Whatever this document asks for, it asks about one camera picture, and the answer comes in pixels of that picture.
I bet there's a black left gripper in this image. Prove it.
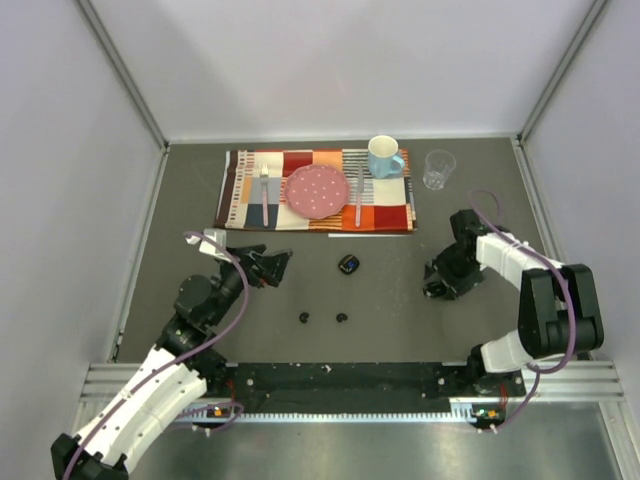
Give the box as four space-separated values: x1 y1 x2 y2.
208 244 292 327

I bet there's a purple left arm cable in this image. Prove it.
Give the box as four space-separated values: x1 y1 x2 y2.
64 230 251 479

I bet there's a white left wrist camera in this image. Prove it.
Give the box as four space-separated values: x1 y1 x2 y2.
183 228 227 261

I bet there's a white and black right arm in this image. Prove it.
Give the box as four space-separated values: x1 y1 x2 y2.
422 209 604 396

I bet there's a glossy black charging case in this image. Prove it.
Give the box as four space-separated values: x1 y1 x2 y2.
338 254 360 275

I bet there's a knife with pink handle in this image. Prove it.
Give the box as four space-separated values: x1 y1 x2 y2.
355 164 364 229

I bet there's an aluminium frame rail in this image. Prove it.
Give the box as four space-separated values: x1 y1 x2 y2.
79 362 626 426

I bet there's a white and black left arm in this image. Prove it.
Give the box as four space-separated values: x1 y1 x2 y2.
51 244 293 479

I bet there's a pink dotted plate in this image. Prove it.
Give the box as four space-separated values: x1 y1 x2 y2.
283 164 350 220

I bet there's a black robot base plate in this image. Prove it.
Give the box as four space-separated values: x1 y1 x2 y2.
209 362 525 414

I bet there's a clear drinking glass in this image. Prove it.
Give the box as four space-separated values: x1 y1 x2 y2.
423 150 457 190

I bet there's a light blue mug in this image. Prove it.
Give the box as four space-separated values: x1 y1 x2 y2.
368 135 405 179

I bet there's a fork with pink handle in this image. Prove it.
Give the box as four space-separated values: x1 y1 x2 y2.
260 164 269 228

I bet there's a colourful patchwork placemat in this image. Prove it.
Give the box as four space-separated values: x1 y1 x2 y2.
214 148 417 234

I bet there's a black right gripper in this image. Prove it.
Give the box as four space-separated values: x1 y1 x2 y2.
427 244 487 301

